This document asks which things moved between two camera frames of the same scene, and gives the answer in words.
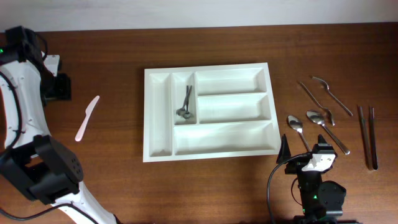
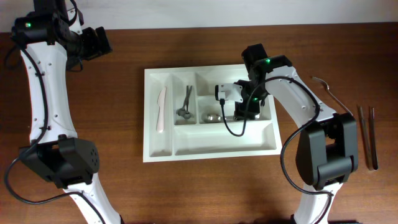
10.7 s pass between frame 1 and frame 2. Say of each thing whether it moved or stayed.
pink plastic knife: moved
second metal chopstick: stayed
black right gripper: moved
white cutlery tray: stayed
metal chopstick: stayed
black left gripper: moved
